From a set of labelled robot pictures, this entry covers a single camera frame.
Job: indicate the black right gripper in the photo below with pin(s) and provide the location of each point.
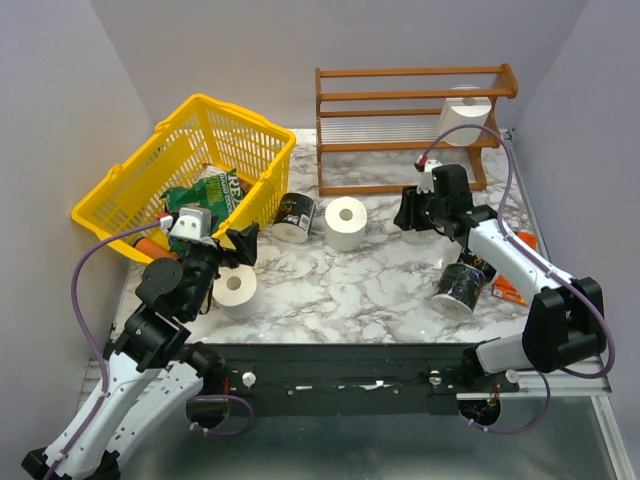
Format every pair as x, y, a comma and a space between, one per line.
408, 216

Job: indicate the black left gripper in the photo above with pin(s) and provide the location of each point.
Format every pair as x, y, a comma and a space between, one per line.
246, 242

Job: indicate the plastic pinkish paper roll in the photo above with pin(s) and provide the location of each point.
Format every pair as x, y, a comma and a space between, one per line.
425, 237

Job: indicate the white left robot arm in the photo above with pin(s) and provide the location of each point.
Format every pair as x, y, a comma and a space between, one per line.
151, 367

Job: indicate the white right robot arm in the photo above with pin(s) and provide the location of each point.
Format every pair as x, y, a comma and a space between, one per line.
565, 320

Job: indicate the wooden two-tier shelf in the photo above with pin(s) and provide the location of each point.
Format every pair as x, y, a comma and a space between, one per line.
372, 124

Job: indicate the green snack bag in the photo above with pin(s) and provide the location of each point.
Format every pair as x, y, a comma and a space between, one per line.
220, 193

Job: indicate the black wrapped roll near basket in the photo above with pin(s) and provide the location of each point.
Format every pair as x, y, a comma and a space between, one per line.
293, 220

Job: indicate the black wrapped roll right rear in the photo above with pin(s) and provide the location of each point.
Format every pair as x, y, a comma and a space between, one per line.
477, 262

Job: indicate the black wrapped roll right front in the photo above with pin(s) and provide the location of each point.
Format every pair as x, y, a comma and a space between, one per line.
458, 290

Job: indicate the orange carrot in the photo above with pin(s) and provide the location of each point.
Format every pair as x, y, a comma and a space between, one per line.
153, 250

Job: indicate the yellow plastic shopping basket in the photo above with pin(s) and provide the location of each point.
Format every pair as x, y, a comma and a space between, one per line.
201, 132

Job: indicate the orange snack packet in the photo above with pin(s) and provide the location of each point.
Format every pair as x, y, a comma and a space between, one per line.
502, 288

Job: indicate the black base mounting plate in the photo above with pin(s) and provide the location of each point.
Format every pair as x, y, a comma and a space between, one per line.
329, 380

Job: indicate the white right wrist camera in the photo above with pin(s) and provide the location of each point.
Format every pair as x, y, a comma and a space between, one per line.
425, 166

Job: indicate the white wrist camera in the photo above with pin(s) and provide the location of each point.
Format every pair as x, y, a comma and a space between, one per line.
192, 224
425, 166

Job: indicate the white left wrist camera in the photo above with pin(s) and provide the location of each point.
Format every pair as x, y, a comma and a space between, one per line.
192, 224

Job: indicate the aluminium rail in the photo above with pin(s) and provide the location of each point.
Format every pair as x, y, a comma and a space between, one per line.
530, 385

